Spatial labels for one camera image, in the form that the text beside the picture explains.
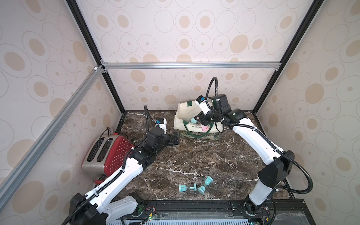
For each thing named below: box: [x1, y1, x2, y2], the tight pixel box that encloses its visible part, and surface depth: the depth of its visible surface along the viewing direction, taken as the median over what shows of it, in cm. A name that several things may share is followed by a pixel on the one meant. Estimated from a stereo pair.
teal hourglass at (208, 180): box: [197, 175, 214, 195], surface depth 83 cm
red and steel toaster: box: [82, 134, 135, 188], surface depth 78 cm
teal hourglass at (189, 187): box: [178, 183, 197, 193], surface depth 81 cm
